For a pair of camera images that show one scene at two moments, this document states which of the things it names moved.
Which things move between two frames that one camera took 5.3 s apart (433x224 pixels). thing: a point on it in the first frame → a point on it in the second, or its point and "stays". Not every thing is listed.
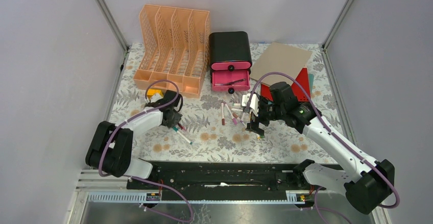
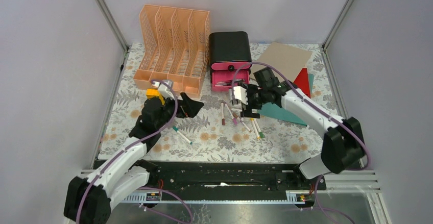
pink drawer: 223,76 stays
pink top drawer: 231,66 stays
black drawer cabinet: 229,46 stays
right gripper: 254,125 → 247,112
